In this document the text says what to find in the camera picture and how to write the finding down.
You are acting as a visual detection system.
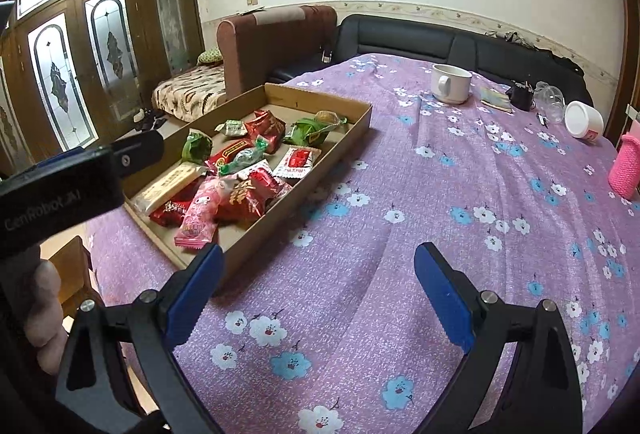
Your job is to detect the pink snack packet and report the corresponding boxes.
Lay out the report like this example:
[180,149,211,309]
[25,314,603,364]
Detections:
[174,176,236,250]

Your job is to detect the brown armchair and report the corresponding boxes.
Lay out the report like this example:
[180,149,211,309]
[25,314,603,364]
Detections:
[216,5,337,99]

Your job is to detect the large green snack packet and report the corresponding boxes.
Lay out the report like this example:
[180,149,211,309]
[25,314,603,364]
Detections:
[283,118,347,148]

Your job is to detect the cardboard tray box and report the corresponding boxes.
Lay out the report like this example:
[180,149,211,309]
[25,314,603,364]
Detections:
[124,84,372,286]

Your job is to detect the green white candy packet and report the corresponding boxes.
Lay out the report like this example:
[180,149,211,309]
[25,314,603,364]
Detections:
[215,119,248,138]

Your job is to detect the left hand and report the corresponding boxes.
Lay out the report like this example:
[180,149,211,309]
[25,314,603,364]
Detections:
[15,244,68,376]

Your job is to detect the dark red foil packet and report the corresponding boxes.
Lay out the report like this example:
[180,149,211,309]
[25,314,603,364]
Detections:
[215,175,292,225]

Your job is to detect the white red snack packet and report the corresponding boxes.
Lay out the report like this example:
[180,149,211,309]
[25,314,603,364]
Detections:
[236,160,274,186]
[273,146,322,180]

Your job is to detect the white plastic cup lying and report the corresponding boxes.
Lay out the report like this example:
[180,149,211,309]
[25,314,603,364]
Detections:
[564,100,604,142]

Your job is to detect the clear glass cups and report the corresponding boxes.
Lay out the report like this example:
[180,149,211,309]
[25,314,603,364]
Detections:
[533,81,565,123]

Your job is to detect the green snack in box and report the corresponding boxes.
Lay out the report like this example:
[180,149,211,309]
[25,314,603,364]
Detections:
[181,128,213,164]

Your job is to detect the small red candy packet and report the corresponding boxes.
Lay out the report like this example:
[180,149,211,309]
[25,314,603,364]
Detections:
[204,138,253,173]

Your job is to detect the green striped candy wrapper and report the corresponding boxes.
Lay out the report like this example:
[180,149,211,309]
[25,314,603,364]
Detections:
[217,135,269,176]

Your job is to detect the wooden glass panel doors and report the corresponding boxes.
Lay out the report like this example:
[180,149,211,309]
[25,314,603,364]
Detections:
[1,0,204,172]

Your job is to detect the pink knit covered bottle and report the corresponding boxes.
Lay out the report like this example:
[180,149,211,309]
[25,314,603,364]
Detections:
[608,120,640,199]

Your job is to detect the patterned cushion seat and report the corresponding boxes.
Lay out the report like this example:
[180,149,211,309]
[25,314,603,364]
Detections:
[151,64,227,123]

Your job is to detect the dark red foil snack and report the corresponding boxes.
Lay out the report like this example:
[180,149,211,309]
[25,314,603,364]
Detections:
[244,110,285,154]

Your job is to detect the black leather sofa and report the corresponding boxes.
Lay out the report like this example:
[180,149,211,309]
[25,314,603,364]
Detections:
[268,15,593,106]

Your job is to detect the purple floral tablecloth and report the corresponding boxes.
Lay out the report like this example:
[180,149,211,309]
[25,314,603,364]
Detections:
[84,51,640,434]

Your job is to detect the white ceramic mug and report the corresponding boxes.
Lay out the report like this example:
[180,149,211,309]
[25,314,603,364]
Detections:
[431,64,472,105]

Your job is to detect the green booklet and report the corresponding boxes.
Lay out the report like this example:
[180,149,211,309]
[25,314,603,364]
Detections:
[480,86,513,113]

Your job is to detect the small black pot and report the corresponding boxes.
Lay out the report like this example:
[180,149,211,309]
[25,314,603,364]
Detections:
[506,81,534,111]

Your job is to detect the cracker packet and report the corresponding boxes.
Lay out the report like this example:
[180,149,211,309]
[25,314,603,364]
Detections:
[131,162,207,215]

